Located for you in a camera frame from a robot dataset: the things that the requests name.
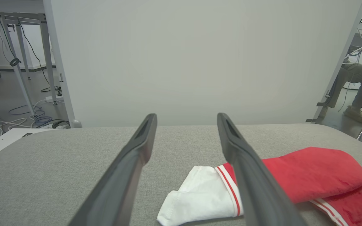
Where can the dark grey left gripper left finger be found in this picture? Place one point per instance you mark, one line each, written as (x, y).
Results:
(121, 175)

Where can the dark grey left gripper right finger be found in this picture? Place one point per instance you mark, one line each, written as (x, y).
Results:
(256, 185)

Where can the red shirt with white sleeves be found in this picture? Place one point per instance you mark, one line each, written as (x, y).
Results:
(309, 172)

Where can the white power strip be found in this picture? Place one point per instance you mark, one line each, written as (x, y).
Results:
(53, 99)

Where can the white backdrop panel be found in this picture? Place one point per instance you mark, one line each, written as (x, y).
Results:
(200, 62)

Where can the seated person in olive trousers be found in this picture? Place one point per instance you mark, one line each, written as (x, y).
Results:
(358, 78)

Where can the grey metal desk frame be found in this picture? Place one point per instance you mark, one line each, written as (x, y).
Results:
(21, 78)

